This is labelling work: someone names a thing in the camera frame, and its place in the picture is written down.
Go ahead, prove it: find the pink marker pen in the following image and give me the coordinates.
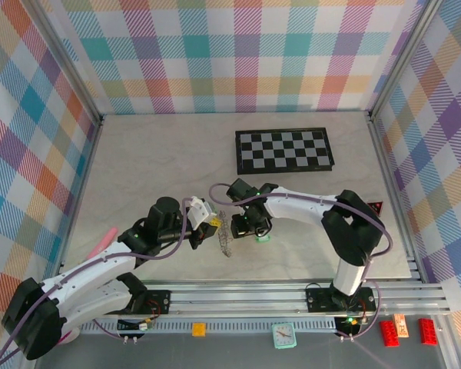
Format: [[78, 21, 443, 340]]
[[86, 227, 119, 259]]

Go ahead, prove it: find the black and grey chessboard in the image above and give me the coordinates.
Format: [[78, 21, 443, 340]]
[[234, 127, 336, 176]]

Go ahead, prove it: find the small black controller board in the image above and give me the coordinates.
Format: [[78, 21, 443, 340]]
[[334, 314, 370, 342], [117, 315, 155, 343]]

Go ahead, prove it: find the mint green clock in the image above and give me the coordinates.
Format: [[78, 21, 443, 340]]
[[271, 321, 296, 350]]

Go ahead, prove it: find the red toy brick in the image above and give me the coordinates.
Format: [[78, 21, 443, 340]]
[[379, 321, 401, 347], [418, 317, 439, 345]]

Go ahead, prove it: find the peach wooden block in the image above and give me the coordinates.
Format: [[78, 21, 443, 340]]
[[393, 313, 410, 339]]

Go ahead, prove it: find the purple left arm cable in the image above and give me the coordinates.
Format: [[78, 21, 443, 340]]
[[0, 196, 195, 366]]

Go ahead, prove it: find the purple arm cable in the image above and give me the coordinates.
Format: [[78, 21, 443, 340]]
[[208, 183, 393, 270], [0, 196, 195, 366]]

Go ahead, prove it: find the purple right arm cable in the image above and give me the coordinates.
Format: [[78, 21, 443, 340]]
[[208, 183, 393, 270]]

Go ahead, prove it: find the aluminium mounting rail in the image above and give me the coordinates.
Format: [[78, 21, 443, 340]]
[[88, 282, 453, 320]]

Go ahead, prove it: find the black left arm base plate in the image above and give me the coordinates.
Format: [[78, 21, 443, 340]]
[[101, 290, 172, 316]]

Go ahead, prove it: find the aluminium frame beam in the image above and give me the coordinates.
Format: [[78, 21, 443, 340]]
[[366, 113, 431, 281], [21, 118, 104, 369]]

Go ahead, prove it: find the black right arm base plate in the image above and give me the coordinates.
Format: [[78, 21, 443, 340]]
[[304, 288, 377, 313]]

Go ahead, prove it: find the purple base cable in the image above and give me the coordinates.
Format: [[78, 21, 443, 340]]
[[340, 280, 382, 342], [91, 314, 139, 341]]

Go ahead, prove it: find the aluminium frame post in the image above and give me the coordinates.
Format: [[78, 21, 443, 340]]
[[366, 0, 446, 120], [25, 0, 104, 126]]

